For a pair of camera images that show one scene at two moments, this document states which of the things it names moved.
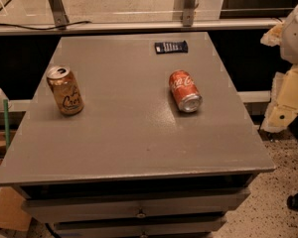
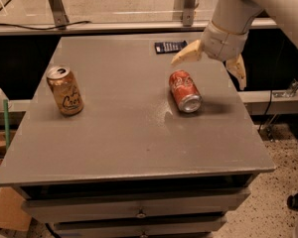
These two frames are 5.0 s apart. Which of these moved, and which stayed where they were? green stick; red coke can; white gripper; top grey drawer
Moved: white gripper
Stayed: top grey drawer; green stick; red coke can
